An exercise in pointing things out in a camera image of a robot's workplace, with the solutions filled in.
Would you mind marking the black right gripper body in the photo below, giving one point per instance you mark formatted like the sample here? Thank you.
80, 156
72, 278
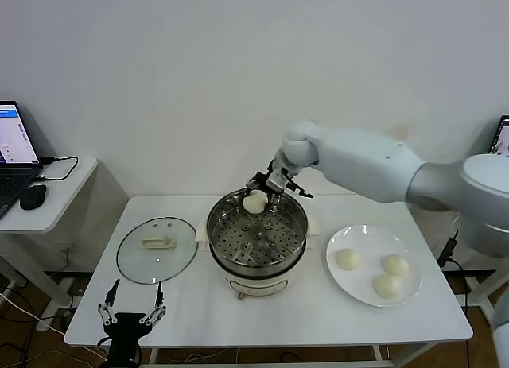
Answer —
291, 183

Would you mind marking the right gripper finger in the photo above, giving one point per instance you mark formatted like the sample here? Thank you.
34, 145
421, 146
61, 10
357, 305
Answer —
256, 182
276, 197

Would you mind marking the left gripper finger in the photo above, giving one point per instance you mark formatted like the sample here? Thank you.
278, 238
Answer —
113, 290
160, 294

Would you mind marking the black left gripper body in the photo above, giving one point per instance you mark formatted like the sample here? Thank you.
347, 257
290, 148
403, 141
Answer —
125, 328

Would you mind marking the white steamed baozi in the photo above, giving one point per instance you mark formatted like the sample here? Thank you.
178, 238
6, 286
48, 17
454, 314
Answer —
386, 286
395, 265
348, 260
254, 204

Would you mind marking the round glass lid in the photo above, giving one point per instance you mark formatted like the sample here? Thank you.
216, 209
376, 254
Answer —
159, 242

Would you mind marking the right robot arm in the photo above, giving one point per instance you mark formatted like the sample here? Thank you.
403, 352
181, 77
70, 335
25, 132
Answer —
358, 165

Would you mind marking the stainless steel steamer basket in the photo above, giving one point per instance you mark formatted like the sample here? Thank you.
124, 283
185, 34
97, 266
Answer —
294, 225

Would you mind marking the white floor power strip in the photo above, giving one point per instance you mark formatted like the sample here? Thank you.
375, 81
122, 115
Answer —
49, 326

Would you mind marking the white electric cooker base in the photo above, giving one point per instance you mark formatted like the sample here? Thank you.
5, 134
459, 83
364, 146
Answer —
258, 284

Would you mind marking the white side table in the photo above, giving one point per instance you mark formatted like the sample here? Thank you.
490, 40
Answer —
59, 201
483, 300

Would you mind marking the white round plate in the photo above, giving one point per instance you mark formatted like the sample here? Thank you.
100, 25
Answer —
358, 288

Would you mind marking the black computer mouse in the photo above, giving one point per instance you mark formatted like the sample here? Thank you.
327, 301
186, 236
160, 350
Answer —
33, 197

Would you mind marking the black laptop with white window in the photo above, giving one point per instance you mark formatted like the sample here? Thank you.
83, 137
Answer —
16, 137

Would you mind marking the grey laptop with dark screen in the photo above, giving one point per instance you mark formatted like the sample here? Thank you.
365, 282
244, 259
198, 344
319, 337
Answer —
502, 137

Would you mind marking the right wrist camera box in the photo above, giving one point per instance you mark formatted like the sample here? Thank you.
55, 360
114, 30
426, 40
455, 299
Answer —
276, 180

